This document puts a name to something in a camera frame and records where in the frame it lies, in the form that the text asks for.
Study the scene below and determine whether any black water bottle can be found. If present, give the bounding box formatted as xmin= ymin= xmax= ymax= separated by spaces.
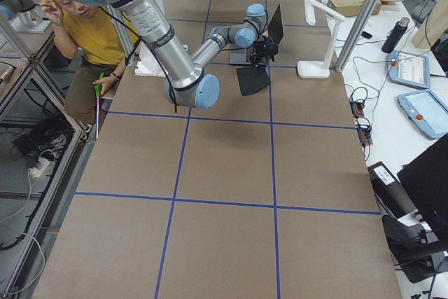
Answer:
xmin=381 ymin=17 xmax=410 ymax=54

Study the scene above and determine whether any black mouse pad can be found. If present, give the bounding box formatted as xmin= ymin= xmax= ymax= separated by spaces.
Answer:
xmin=237 ymin=67 xmax=270 ymax=96

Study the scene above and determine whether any black monitor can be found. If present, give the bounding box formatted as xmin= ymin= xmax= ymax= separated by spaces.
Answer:
xmin=398 ymin=135 xmax=447 ymax=237

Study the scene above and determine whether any aluminium frame post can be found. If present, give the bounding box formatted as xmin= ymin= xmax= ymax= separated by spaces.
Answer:
xmin=334 ymin=0 xmax=378 ymax=73

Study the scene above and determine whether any black box with white label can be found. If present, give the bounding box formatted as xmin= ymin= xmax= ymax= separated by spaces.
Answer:
xmin=367 ymin=162 xmax=417 ymax=218

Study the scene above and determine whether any near blue teach pendant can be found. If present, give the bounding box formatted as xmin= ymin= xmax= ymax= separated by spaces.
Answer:
xmin=397 ymin=89 xmax=447 ymax=139

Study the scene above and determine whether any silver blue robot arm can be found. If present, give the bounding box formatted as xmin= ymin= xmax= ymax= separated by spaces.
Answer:
xmin=72 ymin=0 xmax=267 ymax=109

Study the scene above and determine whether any cardboard box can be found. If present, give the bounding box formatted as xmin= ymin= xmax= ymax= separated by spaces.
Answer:
xmin=327 ymin=0 xmax=365 ymax=17

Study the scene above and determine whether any person in yellow shirt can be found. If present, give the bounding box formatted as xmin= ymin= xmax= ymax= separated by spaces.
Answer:
xmin=40 ymin=0 xmax=127 ymax=124

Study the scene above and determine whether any blue teach pendant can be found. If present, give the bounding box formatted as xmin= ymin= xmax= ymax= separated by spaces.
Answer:
xmin=386 ymin=50 xmax=431 ymax=89
xmin=397 ymin=89 xmax=447 ymax=139

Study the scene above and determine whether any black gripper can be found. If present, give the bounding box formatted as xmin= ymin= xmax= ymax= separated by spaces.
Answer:
xmin=252 ymin=37 xmax=277 ymax=65

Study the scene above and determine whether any far blue teach pendant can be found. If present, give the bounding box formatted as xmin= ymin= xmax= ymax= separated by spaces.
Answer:
xmin=386 ymin=50 xmax=431 ymax=89

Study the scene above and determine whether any grey laptop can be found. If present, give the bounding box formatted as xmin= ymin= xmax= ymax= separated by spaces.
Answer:
xmin=229 ymin=4 xmax=284 ymax=65

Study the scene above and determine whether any orange circuit board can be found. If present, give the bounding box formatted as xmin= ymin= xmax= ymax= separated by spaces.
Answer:
xmin=349 ymin=100 xmax=372 ymax=147

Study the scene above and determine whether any green stick tool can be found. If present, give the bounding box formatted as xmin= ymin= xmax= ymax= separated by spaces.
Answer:
xmin=94 ymin=83 xmax=102 ymax=140

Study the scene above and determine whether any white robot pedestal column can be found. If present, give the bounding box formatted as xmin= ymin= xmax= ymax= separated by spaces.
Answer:
xmin=128 ymin=0 xmax=193 ymax=83

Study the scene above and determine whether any white power strip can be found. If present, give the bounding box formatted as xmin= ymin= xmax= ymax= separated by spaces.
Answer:
xmin=29 ymin=157 xmax=51 ymax=179

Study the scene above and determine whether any white desk lamp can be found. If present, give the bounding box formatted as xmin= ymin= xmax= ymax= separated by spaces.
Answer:
xmin=297 ymin=0 xmax=347 ymax=79

